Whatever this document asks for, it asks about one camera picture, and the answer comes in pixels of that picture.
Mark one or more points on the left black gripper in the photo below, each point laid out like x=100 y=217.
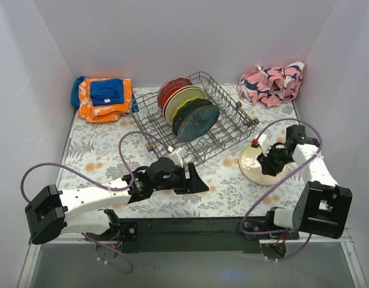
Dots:
x=189 y=177

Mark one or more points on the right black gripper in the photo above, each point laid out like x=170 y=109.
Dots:
x=269 y=162

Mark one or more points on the cream green plate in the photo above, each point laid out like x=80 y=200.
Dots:
x=252 y=169

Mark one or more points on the dark teal plate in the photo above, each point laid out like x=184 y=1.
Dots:
x=179 y=121
x=198 y=123

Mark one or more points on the green polka dot scalloped plate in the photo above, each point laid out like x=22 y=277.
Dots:
x=188 y=107

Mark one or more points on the pink and green branch plate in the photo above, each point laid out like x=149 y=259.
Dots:
x=195 y=91

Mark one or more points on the orange plate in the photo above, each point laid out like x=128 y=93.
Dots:
x=168 y=95

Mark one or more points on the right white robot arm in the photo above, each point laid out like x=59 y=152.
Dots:
x=323 y=205

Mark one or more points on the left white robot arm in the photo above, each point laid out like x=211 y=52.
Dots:
x=53 y=212

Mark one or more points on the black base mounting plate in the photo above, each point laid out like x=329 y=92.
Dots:
x=143 y=235

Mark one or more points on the pink navy floral cloth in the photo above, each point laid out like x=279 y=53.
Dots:
x=271 y=86

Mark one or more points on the floral table mat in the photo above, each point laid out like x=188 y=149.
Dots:
x=100 y=151

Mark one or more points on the orange patterned cloth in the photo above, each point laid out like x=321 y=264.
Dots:
x=107 y=112

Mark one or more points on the blue folded towel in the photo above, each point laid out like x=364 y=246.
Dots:
x=107 y=92

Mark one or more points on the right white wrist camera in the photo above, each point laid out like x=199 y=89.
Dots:
x=262 y=141

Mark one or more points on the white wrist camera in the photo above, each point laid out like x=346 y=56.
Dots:
x=262 y=141
x=176 y=155

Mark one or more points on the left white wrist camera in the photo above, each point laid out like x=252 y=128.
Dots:
x=176 y=155

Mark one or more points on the aluminium frame rail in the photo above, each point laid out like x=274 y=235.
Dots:
x=299 y=261

